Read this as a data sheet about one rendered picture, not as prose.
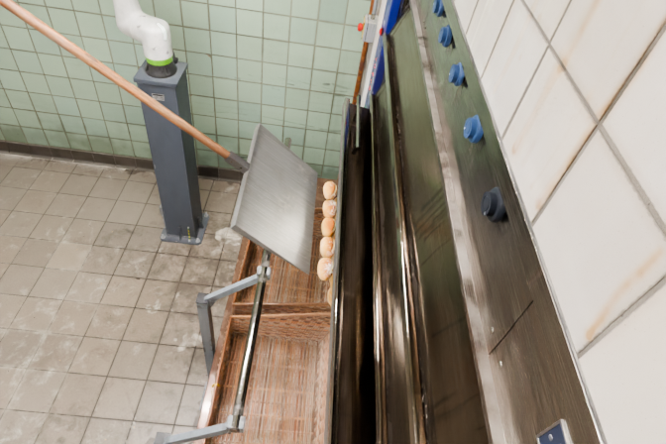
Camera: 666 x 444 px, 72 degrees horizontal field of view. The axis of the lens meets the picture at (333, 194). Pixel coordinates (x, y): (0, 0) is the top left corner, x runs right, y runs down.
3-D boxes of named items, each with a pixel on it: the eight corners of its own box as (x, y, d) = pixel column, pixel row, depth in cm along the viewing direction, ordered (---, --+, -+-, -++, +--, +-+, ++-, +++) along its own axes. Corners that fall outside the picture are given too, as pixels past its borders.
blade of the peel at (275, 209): (230, 228, 150) (235, 224, 148) (255, 126, 188) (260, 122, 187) (308, 275, 168) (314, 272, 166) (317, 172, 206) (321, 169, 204)
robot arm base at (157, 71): (158, 50, 235) (156, 39, 231) (186, 54, 236) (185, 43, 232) (140, 75, 217) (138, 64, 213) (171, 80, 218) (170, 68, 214)
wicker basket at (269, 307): (344, 240, 243) (354, 205, 223) (338, 338, 203) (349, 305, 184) (254, 227, 240) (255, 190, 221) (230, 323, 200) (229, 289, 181)
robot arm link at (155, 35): (157, 48, 225) (151, 10, 212) (179, 59, 221) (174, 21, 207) (135, 56, 217) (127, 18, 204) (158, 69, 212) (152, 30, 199)
